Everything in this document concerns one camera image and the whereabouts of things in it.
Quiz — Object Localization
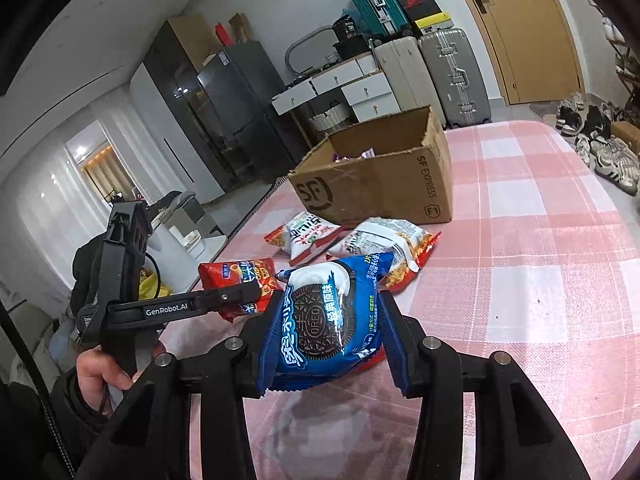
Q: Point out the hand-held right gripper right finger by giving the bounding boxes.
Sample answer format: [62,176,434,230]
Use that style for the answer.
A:
[377,290,591,480]

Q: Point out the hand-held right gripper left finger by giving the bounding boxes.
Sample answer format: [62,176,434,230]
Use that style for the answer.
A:
[75,287,283,480]

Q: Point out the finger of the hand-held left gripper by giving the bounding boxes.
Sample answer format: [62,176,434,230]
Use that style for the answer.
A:
[200,282,263,313]

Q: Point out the red snack packet blue label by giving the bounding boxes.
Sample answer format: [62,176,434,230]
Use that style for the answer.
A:
[198,258,278,323]

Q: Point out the thin red snack packet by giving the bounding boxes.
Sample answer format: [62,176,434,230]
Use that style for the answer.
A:
[357,347,388,375]

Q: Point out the blue cookie packet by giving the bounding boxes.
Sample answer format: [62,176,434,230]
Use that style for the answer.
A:
[256,254,396,395]

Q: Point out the white red snack packet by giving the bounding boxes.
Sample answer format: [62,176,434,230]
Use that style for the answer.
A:
[264,211,343,267]

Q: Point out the silver orange snack packet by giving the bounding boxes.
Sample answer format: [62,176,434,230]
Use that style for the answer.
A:
[325,216,443,293]

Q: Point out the brown cardboard box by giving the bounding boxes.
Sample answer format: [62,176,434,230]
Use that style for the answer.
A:
[287,106,453,226]

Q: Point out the person's left forearm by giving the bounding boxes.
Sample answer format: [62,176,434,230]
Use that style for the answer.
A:
[0,360,118,480]

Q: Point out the person's left hand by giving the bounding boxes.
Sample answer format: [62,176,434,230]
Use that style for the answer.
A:
[75,340,168,408]

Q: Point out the yellow plastic bag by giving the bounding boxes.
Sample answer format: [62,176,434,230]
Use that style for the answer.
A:
[139,270,171,298]

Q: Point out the dark clothes pile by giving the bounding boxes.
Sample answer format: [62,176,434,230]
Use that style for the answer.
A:
[70,235,108,306]

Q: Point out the tan curtain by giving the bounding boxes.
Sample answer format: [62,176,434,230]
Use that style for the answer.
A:
[82,152,133,201]

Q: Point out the white wardrobe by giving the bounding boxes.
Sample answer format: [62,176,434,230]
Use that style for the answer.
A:
[129,65,226,206]

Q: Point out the white sheer curtain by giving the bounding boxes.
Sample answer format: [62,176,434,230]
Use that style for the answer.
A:
[92,92,171,206]

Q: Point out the pink plaid tablecloth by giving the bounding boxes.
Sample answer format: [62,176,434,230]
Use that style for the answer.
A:
[165,120,640,480]

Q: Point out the dark glass cabinet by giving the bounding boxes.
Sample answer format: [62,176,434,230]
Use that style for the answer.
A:
[142,12,241,193]

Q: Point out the dark grey refrigerator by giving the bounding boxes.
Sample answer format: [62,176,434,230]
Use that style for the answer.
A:
[196,42,296,181]

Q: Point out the white woven basket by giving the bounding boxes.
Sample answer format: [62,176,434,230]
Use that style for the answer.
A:
[307,101,351,133]

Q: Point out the white dresser with drawers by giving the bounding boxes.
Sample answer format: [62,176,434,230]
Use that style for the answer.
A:
[271,52,401,123]

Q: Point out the oval grey framed mirror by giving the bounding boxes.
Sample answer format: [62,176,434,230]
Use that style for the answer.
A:
[285,25,336,73]

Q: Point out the flat brown cardboard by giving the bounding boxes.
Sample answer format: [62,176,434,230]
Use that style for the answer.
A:
[228,12,253,43]

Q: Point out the black storage box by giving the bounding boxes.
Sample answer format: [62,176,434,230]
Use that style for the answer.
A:
[332,40,373,61]

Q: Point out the beige suitcase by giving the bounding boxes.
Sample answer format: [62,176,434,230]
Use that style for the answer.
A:
[372,36,441,121]

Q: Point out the black printed bag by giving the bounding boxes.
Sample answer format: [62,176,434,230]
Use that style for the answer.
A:
[332,16,363,43]

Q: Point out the scattered pairs of shoes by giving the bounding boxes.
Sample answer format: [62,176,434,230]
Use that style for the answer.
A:
[555,92,640,193]

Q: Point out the silver suitcase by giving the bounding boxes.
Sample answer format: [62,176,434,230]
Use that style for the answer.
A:
[417,27,493,130]

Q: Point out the teal suitcase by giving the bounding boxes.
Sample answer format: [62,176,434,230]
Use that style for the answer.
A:
[339,0,413,41]

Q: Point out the small cardboard box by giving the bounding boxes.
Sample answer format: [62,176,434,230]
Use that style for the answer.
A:
[611,120,640,153]

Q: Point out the tan wooden door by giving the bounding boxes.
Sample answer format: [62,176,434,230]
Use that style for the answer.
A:
[442,0,586,107]

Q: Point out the wooden shoe rack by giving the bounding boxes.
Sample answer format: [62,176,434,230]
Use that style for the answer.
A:
[597,5,640,101]

